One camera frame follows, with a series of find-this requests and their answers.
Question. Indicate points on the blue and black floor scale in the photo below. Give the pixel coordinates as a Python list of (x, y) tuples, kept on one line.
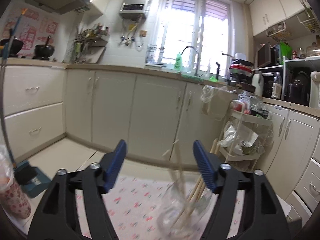
[(32, 180)]

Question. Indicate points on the pink wall posters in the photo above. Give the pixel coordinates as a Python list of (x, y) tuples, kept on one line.
[(30, 32)]

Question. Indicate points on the cream door base cabinets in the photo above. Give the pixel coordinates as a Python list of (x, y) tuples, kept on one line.
[(150, 110)]

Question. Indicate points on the black cooking pot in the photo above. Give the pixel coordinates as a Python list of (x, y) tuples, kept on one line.
[(298, 90)]

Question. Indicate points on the stack of pans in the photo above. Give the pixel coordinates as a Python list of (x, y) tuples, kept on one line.
[(240, 72)]

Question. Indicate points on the green box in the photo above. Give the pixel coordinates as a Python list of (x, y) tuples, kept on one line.
[(286, 52)]

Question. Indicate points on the white thermos jug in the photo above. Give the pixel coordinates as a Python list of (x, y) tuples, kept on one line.
[(257, 85)]

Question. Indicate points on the clear glass jar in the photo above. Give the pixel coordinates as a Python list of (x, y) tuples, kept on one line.
[(172, 217)]

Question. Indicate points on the cherry print tablecloth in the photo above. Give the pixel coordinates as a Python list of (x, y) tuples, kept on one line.
[(135, 205)]

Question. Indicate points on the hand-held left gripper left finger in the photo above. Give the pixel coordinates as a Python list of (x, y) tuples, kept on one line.
[(115, 167)]

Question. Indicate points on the black filter tap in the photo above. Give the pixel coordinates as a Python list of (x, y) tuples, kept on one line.
[(218, 70)]

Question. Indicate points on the white storage trolley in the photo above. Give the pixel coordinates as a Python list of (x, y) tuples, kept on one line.
[(250, 160)]

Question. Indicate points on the bundle of wooden chopsticks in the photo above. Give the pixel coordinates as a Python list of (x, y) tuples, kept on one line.
[(192, 197)]

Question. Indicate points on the white framed window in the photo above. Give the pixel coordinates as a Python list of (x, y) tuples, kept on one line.
[(195, 30)]

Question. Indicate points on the white plastic bag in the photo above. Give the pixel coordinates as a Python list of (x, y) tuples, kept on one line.
[(240, 137)]

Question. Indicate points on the black microwave oven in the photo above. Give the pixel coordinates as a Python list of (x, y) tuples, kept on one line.
[(267, 55)]

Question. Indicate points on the cream two-drawer cabinet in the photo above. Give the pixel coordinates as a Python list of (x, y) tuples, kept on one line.
[(32, 105)]

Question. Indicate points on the cream three-drawer cabinet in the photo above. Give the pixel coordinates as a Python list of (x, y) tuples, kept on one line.
[(310, 185)]

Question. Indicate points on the white counter shelf rack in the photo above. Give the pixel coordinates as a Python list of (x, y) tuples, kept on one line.
[(300, 60)]

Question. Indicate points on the red packaged food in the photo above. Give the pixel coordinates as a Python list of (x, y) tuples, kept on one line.
[(238, 106)]

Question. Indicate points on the silver gas water heater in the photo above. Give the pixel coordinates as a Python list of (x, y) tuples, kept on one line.
[(136, 1)]

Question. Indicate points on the chrome kitchen faucet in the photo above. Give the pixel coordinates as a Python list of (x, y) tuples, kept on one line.
[(196, 60)]

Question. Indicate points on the white electric water boiler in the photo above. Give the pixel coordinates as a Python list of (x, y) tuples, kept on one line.
[(315, 90)]

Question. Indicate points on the hanging plastic trash bag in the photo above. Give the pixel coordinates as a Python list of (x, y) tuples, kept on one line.
[(215, 102)]

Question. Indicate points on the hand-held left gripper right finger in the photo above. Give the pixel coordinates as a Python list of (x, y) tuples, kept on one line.
[(205, 167)]

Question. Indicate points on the floral cup in plastic bag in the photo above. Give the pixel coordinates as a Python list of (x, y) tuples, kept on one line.
[(13, 192)]

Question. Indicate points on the green dish soap bottle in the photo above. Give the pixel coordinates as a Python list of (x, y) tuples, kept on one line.
[(178, 62)]

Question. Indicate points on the cream base cabinet with doors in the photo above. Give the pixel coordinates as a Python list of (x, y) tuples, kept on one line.
[(295, 140)]

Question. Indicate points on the wall socket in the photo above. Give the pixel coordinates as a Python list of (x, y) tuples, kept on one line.
[(143, 33)]

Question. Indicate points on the clear plastic bottle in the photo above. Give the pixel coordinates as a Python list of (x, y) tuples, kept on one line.
[(276, 87)]

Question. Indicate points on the wall utensil rack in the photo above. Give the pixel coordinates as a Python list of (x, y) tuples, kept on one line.
[(92, 45)]

